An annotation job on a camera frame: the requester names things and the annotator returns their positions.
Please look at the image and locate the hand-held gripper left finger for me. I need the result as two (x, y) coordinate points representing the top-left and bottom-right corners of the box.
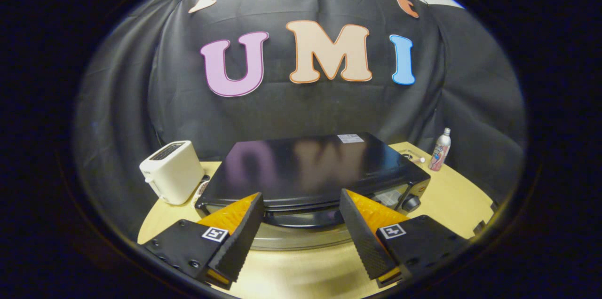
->
(141, 192), (265, 290)

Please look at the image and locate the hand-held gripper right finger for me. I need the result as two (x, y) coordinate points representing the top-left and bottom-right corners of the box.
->
(339, 189), (471, 289)

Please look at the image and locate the black toaster oven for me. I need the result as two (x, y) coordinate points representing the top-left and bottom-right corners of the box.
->
(194, 132), (431, 251)

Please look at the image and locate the white pop-up toaster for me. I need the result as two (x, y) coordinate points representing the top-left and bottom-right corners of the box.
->
(139, 141), (205, 205)

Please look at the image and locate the small clear plastic item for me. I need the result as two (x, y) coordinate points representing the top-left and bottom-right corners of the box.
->
(400, 149), (427, 166)

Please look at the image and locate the white and pink bottle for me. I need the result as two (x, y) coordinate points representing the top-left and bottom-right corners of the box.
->
(428, 127), (452, 172)

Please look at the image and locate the black backdrop cloth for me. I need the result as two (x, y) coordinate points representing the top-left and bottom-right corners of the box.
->
(73, 0), (527, 243)

